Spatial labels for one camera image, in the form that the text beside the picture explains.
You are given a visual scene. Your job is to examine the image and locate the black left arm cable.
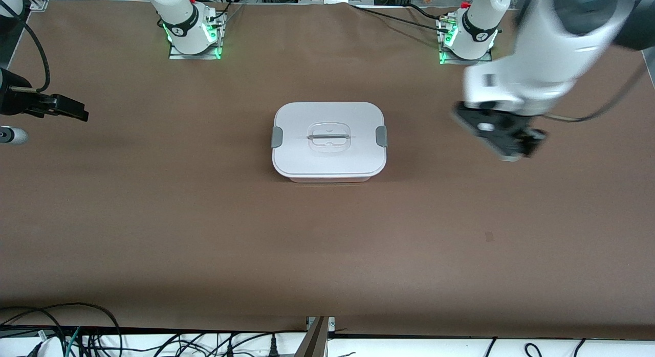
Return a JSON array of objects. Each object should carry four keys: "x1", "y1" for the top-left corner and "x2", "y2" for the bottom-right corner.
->
[{"x1": 540, "y1": 60, "x2": 648, "y2": 124}]

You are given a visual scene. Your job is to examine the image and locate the pink storage box base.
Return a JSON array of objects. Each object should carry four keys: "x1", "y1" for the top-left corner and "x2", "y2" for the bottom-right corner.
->
[{"x1": 287, "y1": 174, "x2": 374, "y2": 184}]

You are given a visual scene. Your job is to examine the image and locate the white table frame ledge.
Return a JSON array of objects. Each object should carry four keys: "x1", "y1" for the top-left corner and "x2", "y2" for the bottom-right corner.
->
[{"x1": 0, "y1": 330, "x2": 655, "y2": 357}]

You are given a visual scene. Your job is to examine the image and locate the brown table cover sheet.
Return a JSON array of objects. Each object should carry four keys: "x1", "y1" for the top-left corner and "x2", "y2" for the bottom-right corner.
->
[{"x1": 0, "y1": 0, "x2": 655, "y2": 340}]

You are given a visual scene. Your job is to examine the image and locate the thick black looping cable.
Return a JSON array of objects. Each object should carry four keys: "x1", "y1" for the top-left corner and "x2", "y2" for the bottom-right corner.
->
[{"x1": 0, "y1": 302, "x2": 124, "y2": 357}]

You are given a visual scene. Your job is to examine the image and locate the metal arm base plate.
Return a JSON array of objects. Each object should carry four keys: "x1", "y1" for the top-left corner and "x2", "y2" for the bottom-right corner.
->
[
  {"x1": 168, "y1": 9, "x2": 225, "y2": 60},
  {"x1": 438, "y1": 17, "x2": 493, "y2": 65}
]

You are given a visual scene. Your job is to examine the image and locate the white box lid grey latches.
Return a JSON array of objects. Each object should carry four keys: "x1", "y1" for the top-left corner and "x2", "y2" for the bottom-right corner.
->
[{"x1": 271, "y1": 101, "x2": 388, "y2": 178}]

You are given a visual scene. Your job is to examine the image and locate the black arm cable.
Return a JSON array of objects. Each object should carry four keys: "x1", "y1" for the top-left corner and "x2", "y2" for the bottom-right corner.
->
[
  {"x1": 540, "y1": 60, "x2": 648, "y2": 124},
  {"x1": 0, "y1": 0, "x2": 52, "y2": 95}
]

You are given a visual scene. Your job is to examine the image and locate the thin black base cable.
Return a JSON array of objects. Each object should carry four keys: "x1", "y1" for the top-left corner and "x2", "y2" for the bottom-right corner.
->
[{"x1": 350, "y1": 4, "x2": 443, "y2": 29}]

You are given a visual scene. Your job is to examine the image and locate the green cable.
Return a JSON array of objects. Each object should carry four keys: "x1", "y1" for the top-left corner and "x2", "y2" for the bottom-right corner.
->
[{"x1": 63, "y1": 325, "x2": 83, "y2": 357}]

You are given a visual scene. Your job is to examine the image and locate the aluminium frame post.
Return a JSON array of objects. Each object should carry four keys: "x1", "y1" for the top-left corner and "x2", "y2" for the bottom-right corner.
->
[{"x1": 294, "y1": 316, "x2": 336, "y2": 357}]

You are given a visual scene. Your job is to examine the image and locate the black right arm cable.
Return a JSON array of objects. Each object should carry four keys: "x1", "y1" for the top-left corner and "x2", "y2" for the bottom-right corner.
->
[{"x1": 0, "y1": 0, "x2": 52, "y2": 95}]

